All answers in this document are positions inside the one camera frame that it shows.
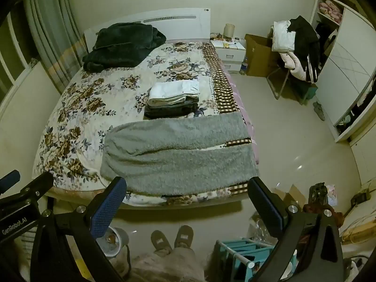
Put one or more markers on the teal storage rack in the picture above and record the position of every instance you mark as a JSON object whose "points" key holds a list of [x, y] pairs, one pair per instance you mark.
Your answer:
{"points": [[243, 252]]}

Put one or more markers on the grey shoe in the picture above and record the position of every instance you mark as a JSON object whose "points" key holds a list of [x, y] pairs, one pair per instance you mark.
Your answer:
{"points": [[318, 111]]}

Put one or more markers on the beige folded pants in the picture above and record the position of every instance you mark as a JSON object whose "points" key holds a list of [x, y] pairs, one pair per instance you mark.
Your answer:
{"points": [[164, 102]]}

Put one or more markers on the wooden board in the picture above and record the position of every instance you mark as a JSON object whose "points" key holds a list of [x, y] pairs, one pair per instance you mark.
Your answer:
{"points": [[361, 226]]}

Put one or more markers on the white folded pants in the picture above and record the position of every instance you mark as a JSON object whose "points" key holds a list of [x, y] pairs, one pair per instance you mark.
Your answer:
{"points": [[173, 89]]}

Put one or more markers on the black jacket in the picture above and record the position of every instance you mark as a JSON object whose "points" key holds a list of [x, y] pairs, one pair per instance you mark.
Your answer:
{"points": [[305, 44]]}

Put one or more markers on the white nightstand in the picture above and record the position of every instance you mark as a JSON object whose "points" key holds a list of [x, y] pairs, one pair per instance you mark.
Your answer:
{"points": [[230, 55]]}

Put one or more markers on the clear plastic bag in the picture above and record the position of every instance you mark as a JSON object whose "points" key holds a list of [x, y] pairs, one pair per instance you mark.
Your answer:
{"points": [[260, 229]]}

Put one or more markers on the cream table lamp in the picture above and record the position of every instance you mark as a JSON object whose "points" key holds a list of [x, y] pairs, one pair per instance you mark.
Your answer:
{"points": [[229, 30]]}

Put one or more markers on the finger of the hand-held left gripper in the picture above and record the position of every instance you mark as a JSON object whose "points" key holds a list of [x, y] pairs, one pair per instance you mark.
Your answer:
{"points": [[38, 187], [8, 179]]}

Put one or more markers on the striped grey curtain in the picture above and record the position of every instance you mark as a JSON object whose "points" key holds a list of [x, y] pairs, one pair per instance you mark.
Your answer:
{"points": [[50, 29]]}

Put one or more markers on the window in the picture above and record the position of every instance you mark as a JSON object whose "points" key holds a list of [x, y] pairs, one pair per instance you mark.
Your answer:
{"points": [[8, 61]]}

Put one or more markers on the pink garment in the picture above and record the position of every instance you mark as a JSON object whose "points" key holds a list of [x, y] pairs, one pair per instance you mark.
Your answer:
{"points": [[293, 64]]}

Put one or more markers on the dark folded pants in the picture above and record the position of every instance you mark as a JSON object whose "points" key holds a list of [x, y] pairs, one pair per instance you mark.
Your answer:
{"points": [[167, 112]]}

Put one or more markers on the floral bedspread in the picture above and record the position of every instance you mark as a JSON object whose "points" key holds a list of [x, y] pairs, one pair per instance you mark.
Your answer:
{"points": [[117, 73]]}

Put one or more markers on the dark fleece blanket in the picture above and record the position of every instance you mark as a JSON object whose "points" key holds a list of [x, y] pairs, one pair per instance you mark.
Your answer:
{"points": [[123, 44]]}

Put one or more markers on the pink printed box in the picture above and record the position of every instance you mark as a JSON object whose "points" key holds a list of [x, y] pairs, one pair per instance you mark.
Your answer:
{"points": [[331, 195]]}

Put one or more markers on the white garment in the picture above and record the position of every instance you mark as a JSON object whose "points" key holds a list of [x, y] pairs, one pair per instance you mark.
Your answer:
{"points": [[283, 36]]}

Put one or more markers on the dark green bag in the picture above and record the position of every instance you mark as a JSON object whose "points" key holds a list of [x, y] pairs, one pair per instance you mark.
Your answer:
{"points": [[308, 91]]}

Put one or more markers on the brown cardboard box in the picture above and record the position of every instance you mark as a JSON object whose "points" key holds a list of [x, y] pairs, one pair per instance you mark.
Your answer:
{"points": [[260, 57]]}

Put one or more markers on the pink bed sheet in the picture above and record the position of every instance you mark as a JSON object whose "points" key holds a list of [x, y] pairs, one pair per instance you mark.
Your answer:
{"points": [[251, 129]]}

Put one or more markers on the plastic bottles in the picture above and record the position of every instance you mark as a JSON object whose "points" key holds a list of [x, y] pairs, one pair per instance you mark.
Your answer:
{"points": [[243, 66]]}

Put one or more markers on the grey fleece pants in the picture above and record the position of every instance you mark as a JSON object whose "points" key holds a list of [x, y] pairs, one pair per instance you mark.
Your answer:
{"points": [[176, 158]]}

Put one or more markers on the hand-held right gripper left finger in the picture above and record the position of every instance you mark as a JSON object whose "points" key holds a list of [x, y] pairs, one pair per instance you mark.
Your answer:
{"points": [[107, 210]]}

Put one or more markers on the person's legs in beige pants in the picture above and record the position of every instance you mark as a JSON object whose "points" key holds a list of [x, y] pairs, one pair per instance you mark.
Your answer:
{"points": [[170, 265]]}

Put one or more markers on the white wardrobe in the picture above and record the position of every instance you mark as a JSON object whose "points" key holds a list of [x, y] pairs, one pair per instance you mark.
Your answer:
{"points": [[343, 64]]}

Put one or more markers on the dark hanging clothes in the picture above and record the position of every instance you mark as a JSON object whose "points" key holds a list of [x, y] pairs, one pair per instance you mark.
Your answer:
{"points": [[324, 38]]}

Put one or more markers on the brown fuzzy slipper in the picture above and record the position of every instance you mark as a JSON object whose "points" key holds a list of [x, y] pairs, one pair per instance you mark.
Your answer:
{"points": [[184, 236], [160, 242]]}

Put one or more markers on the white bed frame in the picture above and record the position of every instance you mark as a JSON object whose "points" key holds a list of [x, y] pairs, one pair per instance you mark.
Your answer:
{"points": [[182, 20]]}

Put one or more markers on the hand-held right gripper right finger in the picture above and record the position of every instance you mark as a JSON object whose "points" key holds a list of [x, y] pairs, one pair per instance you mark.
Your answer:
{"points": [[268, 210]]}

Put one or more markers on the pink folded bedding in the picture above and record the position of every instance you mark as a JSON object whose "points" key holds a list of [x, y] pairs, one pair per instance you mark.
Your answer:
{"points": [[330, 9]]}

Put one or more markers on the flat cardboard piece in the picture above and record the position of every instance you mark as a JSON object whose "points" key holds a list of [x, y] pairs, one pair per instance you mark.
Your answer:
{"points": [[293, 195]]}

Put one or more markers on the small black box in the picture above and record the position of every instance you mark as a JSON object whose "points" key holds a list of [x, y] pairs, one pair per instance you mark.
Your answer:
{"points": [[359, 199]]}

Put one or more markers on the metal folding chair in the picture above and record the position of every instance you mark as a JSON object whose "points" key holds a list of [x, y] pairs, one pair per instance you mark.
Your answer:
{"points": [[279, 80]]}

